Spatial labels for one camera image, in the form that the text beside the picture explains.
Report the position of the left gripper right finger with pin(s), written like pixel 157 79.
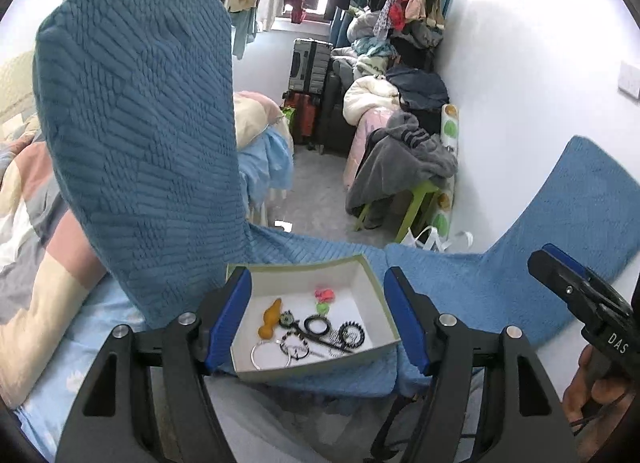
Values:
pixel 521 419

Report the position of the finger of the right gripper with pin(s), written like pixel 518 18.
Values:
pixel 585 298
pixel 566 260

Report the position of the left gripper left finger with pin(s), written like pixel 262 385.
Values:
pixel 112 418

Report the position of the orange gourd pendant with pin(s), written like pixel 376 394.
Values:
pixel 270 319

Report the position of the green white cardboard box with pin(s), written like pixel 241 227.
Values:
pixel 303 320

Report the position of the black round bangle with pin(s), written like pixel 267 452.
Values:
pixel 317 325

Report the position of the pink flower hair clip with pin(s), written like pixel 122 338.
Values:
pixel 324 295

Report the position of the person's right hand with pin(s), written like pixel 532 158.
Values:
pixel 595 407

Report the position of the fruit print ironing board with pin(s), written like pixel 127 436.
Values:
pixel 449 136

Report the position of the patchwork quilt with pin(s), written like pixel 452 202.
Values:
pixel 48 267

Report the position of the grey blanket on stool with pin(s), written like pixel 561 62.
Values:
pixel 398 157

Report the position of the pile of clothes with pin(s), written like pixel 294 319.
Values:
pixel 393 73

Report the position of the light blue bed sheet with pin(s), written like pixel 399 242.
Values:
pixel 266 163

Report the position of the red suitcase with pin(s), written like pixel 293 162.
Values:
pixel 302 111

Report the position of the beige pink pillow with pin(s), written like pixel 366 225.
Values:
pixel 253 114

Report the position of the grey hard suitcase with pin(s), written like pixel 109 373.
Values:
pixel 310 62

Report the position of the blue textured blanket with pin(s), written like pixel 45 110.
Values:
pixel 135 102

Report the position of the white bag handles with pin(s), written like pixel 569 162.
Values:
pixel 430 240

